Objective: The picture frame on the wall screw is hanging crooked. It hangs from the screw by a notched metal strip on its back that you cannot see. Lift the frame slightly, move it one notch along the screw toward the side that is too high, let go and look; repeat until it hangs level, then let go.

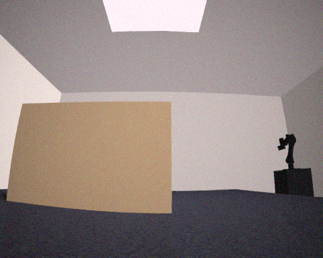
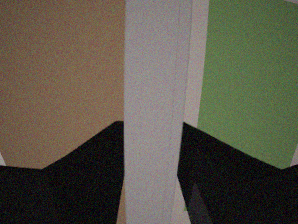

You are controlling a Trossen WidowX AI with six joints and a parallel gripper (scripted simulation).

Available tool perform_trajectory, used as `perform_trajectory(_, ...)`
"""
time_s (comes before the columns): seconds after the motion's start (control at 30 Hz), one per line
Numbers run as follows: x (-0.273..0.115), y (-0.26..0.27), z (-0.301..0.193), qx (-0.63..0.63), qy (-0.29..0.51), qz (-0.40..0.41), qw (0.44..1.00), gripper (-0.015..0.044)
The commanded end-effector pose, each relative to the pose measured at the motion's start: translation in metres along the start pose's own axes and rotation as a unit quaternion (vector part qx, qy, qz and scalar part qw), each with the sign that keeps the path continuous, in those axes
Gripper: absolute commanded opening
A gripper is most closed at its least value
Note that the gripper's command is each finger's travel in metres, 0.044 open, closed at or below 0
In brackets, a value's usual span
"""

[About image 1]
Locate brown rectangular board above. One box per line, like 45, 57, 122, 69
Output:
7, 101, 172, 214

